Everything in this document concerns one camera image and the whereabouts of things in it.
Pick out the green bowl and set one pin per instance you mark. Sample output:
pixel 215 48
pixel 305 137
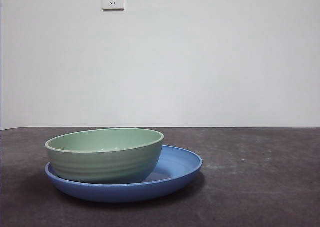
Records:
pixel 105 167

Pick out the blue plate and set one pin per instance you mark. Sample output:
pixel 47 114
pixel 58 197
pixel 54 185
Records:
pixel 125 193

